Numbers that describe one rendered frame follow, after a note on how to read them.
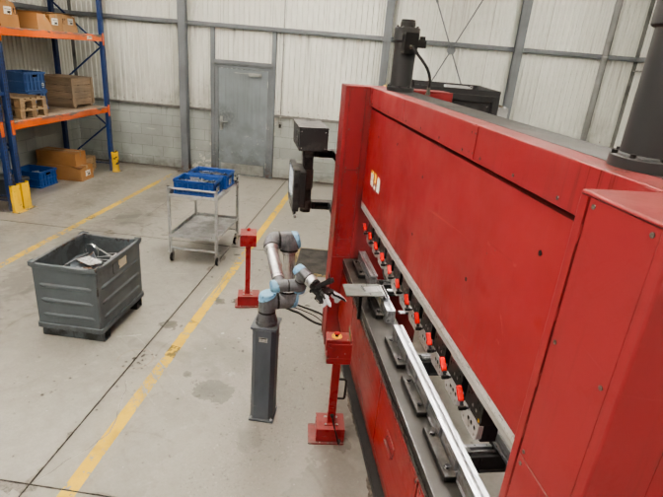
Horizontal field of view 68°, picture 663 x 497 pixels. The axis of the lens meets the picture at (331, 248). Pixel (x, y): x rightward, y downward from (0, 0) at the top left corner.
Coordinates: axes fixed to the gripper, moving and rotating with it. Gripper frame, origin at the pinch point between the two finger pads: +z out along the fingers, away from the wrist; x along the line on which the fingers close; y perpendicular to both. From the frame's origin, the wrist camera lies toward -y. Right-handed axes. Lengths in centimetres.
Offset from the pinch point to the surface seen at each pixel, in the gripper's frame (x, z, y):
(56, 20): -197, -760, 95
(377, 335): -41, 16, 25
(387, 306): -62, 4, 16
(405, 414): 11, 66, 14
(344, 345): -27.9, 5.6, 38.3
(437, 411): 11, 77, 0
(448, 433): 21, 87, -2
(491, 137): 39, 35, -121
